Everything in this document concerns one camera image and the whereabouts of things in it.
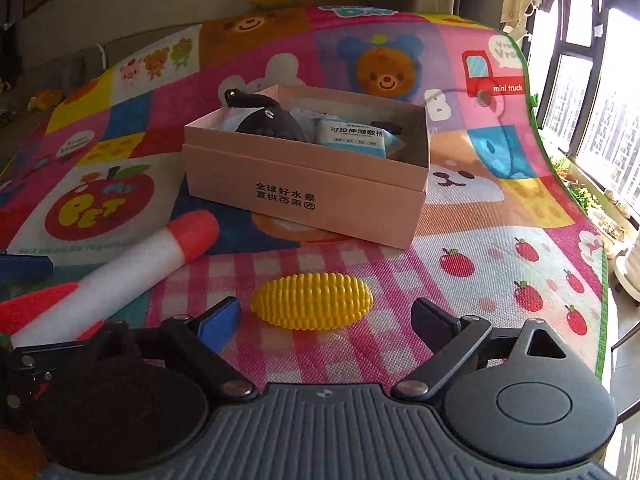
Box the green potted plant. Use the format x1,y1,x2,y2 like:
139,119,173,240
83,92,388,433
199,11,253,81
550,155,601,211

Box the black plush toy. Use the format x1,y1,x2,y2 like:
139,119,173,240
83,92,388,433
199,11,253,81
223,88,307,145

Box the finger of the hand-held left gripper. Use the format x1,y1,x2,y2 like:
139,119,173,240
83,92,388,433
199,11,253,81
0,255,54,281
0,345,58,433

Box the yellow corn toy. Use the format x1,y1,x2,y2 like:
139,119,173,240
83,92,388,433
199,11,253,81
250,272,374,332

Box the grey neck pillow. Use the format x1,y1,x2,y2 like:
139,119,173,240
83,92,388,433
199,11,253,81
62,45,108,91

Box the hanging beige cloth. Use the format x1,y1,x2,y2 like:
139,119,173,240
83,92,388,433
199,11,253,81
502,0,538,36

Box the blue wet wipes packet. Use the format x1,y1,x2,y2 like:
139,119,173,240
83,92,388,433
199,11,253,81
290,107,406,157

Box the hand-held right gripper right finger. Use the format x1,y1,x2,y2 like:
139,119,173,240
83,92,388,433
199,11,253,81
391,297,571,403

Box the black window frame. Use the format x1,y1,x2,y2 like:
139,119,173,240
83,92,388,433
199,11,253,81
525,0,640,221

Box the yellow duck toys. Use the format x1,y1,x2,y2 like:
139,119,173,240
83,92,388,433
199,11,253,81
27,89,63,111

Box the white plant pot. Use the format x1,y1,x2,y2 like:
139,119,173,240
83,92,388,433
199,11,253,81
612,247,640,303

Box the pink cardboard box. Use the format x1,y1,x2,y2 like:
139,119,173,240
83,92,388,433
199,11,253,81
181,84,431,251

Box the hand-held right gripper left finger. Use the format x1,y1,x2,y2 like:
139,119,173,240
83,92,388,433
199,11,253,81
82,296,259,404

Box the colourful cartoon play mat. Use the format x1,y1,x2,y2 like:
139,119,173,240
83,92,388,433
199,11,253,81
0,5,611,386

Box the red and white foam rocket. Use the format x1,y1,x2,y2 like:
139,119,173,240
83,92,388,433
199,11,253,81
0,210,221,348

